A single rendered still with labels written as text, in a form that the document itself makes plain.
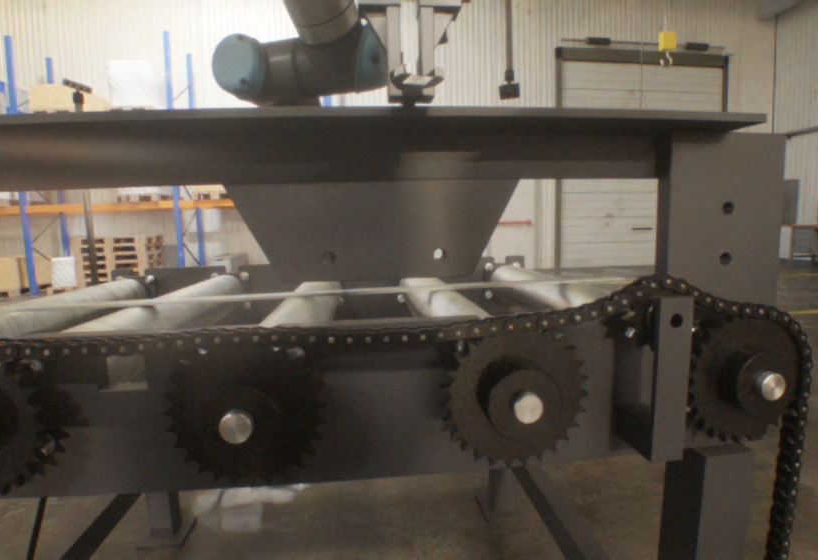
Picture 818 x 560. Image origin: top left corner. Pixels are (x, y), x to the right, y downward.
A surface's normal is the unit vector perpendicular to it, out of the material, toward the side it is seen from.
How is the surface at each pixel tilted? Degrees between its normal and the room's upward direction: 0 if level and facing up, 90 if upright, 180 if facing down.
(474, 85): 90
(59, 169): 90
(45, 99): 90
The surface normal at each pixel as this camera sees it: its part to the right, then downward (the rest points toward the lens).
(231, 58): -0.26, 0.12
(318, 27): -0.07, 0.89
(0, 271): 0.11, 0.12
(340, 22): 0.59, 0.64
